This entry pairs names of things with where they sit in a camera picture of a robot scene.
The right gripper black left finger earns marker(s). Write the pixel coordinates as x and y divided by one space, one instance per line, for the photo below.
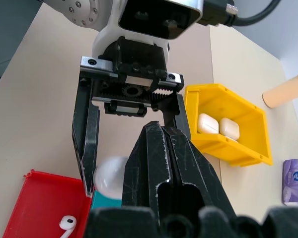
144 168

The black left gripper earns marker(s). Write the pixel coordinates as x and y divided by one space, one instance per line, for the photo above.
139 57

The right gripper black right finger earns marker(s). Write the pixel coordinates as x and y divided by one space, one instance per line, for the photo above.
196 168

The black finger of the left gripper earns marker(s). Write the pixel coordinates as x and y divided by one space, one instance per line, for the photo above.
89 148

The yellow plastic bin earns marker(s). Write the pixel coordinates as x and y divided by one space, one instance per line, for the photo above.
238 151

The teal plastic tray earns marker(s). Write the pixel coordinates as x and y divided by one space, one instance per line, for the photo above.
101 202

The red plastic tray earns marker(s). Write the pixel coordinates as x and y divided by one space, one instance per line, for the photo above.
39 198

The white earbud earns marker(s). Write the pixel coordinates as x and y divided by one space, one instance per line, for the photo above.
67 221

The purple tissue pack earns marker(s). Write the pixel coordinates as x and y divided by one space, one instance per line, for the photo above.
296 181

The beige cylinder bottle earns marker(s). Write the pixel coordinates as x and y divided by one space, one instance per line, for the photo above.
285 91

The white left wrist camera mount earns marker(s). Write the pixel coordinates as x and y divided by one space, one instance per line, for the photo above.
104 37

